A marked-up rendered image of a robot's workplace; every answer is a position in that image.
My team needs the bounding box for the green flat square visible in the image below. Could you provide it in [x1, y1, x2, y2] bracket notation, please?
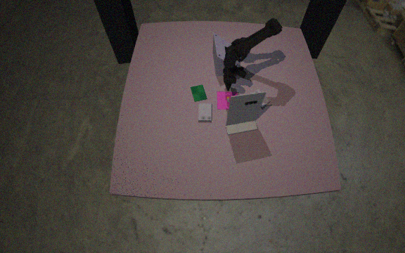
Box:
[191, 85, 207, 102]

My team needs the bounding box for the magenta square zone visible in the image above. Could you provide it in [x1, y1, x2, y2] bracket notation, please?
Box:
[217, 91, 238, 110]

